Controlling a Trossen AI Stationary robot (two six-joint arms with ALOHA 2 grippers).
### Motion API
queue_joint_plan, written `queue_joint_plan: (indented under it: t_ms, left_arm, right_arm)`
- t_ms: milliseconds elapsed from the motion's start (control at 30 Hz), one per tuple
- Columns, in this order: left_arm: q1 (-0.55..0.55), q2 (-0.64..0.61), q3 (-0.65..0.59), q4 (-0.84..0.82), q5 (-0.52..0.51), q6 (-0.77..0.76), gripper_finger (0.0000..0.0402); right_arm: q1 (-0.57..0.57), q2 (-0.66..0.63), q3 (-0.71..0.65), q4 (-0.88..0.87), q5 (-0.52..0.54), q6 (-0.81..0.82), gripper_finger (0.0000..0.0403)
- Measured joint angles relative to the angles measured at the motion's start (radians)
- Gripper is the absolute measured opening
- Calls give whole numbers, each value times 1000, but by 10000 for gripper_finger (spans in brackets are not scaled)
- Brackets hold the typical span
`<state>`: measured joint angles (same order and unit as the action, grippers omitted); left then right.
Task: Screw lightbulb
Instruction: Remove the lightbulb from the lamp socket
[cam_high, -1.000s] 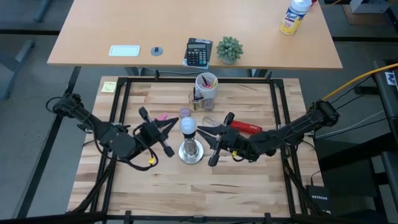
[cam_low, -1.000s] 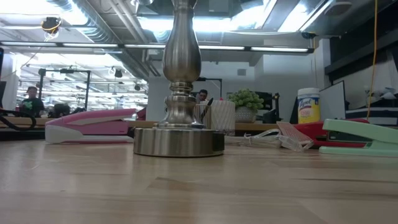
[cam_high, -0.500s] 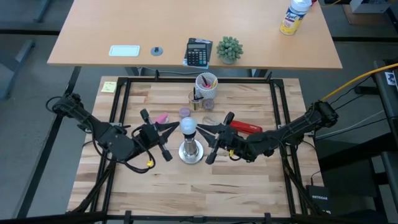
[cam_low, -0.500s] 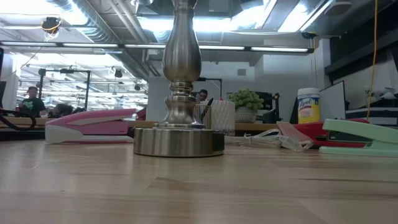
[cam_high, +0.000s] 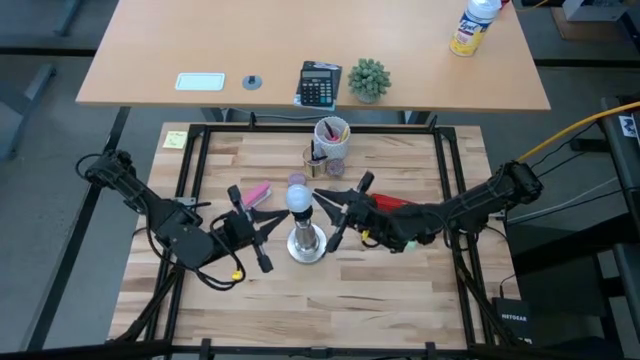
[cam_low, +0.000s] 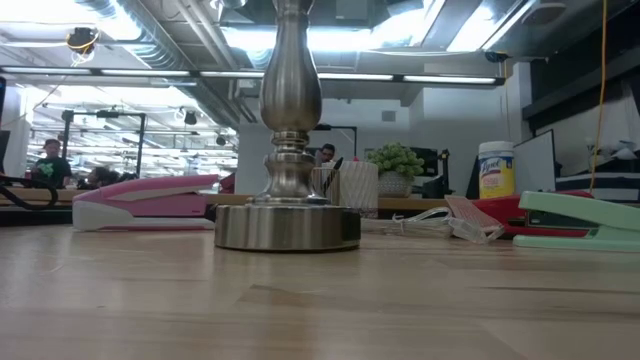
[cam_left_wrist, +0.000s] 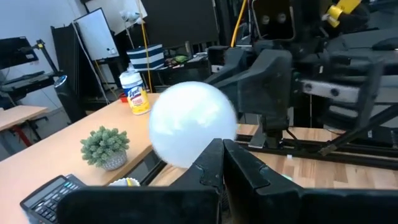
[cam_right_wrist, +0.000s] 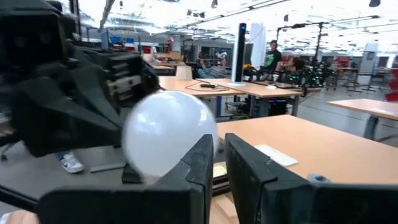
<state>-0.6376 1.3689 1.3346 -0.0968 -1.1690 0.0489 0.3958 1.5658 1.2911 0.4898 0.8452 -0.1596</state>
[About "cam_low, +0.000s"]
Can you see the white textured pen cup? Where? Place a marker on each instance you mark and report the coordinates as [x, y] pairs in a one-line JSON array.
[[360, 182]]

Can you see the silver metal lamp base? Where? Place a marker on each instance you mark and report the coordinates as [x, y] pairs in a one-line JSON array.
[[290, 100]]

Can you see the black pen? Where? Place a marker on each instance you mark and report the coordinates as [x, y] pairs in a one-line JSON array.
[[332, 172]]

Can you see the person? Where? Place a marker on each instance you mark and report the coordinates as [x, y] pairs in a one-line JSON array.
[[327, 151], [102, 176], [52, 167]]

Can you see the brown glitter jar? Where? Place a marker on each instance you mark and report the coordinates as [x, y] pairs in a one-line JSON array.
[[370, 213]]

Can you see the green potted succulent plant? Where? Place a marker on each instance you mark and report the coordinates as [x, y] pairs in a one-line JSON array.
[[397, 160]]

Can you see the orange wooden desk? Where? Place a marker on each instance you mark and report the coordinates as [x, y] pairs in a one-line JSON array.
[[230, 199]]

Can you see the pink stapler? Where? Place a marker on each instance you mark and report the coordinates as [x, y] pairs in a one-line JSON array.
[[150, 200]]

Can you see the yellow Lysol wipes canister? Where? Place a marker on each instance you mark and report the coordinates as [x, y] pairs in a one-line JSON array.
[[496, 172]]

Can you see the red stapler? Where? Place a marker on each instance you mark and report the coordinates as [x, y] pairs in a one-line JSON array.
[[500, 207]]

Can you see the long ceiling light bar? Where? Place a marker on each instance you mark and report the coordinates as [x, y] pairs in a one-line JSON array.
[[150, 72]]

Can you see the white board panel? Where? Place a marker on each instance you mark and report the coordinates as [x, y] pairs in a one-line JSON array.
[[535, 165]]

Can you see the mint green stapler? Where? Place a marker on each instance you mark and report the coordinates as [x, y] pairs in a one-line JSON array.
[[575, 210]]

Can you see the black hanging ceiling device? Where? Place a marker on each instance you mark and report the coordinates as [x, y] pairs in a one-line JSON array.
[[82, 40]]

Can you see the black white striped box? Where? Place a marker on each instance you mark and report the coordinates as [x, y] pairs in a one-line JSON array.
[[600, 182]]

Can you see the black ceiling camera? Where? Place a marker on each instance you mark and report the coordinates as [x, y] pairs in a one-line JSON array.
[[497, 56]]

